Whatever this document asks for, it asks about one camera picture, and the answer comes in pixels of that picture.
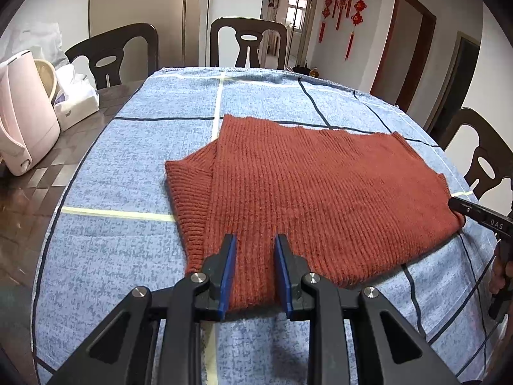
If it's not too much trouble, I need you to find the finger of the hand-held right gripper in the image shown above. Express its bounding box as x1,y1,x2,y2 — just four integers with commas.
449,195,487,224

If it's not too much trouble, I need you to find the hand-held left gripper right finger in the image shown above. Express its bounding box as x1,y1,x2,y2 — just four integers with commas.
273,234,461,385

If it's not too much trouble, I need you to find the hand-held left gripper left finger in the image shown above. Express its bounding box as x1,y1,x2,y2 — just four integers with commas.
46,234,238,385

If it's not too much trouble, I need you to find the rust brown knit sweater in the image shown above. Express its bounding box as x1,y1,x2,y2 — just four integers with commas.
165,114,466,313

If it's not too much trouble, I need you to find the person's right hand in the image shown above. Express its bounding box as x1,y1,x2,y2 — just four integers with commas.
491,251,511,295

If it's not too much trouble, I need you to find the dark wooden chair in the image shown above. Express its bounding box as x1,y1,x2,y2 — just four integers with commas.
210,17,289,71
439,107,513,217
65,23,160,91

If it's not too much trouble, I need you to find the blue checked tablecloth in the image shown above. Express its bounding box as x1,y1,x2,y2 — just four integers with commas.
32,66,506,385

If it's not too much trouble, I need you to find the white tissue pack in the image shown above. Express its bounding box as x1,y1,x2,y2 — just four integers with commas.
54,64,100,131

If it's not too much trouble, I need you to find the pink electric kettle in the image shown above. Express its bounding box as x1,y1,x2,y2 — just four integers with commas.
0,50,61,177

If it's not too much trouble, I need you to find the beige bowl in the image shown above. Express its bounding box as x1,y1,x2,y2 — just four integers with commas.
33,59,59,106

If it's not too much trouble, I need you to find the cream wardrobe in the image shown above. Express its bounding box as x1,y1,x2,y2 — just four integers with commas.
88,0,213,69

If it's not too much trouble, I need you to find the white plastic bag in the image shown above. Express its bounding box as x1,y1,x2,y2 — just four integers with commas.
22,23,72,68

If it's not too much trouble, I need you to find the brown door frame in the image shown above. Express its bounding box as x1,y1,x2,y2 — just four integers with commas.
369,0,437,113

